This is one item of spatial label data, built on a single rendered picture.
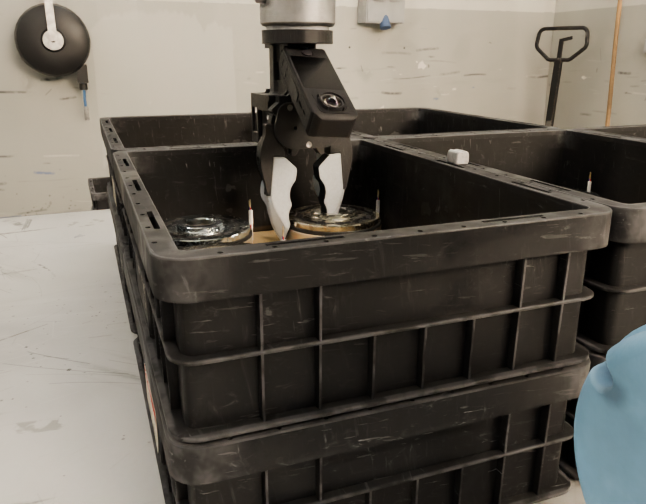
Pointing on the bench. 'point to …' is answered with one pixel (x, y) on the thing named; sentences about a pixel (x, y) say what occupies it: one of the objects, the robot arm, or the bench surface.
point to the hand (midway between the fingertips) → (306, 228)
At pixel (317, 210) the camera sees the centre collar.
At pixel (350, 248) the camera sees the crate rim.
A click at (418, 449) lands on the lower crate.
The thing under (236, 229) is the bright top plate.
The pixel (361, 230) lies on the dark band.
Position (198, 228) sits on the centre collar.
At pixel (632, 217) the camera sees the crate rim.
